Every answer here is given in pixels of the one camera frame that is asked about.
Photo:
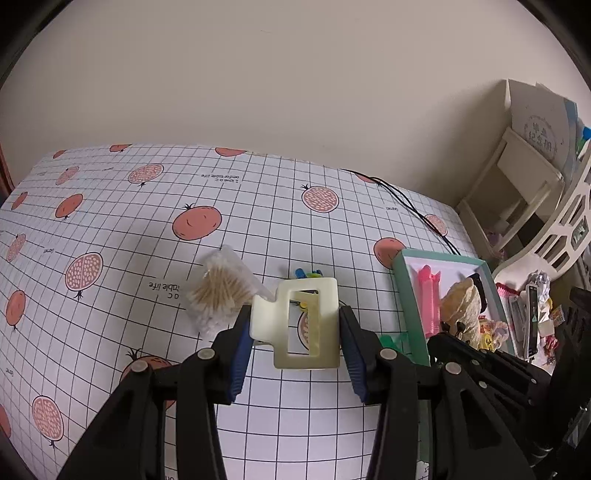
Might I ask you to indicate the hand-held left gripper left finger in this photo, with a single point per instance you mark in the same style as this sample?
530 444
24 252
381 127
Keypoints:
238 350

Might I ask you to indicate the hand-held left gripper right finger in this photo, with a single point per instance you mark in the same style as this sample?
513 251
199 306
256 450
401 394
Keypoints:
355 355

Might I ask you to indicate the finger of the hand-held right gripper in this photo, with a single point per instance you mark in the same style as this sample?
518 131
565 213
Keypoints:
498 364

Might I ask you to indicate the cream hair claw clip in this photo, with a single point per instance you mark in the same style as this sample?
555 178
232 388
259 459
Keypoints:
323 323

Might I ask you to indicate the cream lace cloth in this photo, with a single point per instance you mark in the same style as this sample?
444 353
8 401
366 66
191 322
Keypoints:
459 300

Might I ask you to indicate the green rimmed white tray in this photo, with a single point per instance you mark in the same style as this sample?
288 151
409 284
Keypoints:
408 295

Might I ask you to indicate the green plastic figure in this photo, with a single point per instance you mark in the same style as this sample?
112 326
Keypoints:
392 342

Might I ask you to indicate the bag of cotton swabs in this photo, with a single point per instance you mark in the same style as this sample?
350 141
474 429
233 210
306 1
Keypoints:
217 290

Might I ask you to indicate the pink frilly item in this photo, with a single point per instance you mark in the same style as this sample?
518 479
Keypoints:
505 290

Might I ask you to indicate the black hair clip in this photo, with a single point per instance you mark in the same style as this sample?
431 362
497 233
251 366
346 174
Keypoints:
478 284

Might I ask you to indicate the pink comb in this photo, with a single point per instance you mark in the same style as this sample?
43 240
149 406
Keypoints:
429 295

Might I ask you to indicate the blue yellow scrunchie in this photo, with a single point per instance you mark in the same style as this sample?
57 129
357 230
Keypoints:
304 274

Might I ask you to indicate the white lattice basket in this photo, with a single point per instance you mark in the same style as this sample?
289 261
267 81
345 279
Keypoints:
568 221

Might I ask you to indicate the grid tablecloth with fruit print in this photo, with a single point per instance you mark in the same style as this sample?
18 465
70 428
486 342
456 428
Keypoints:
115 230

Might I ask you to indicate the white wooden shelf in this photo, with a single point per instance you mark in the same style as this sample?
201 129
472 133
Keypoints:
521 157

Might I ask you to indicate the white paper folder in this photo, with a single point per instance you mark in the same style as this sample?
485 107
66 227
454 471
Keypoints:
540 120

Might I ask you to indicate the reddish brown board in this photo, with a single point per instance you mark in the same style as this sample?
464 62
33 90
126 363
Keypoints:
3 170

